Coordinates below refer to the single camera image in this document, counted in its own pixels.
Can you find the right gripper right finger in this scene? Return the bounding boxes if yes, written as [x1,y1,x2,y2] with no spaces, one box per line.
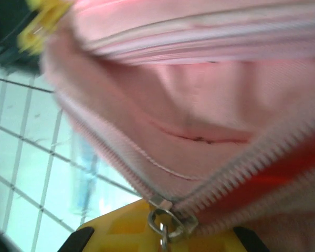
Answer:
[170,225,269,252]

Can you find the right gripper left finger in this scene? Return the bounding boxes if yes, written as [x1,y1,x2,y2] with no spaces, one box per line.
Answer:
[59,198,164,252]

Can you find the pink backpack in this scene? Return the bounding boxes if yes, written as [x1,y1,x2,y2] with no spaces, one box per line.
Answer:
[40,0,315,252]

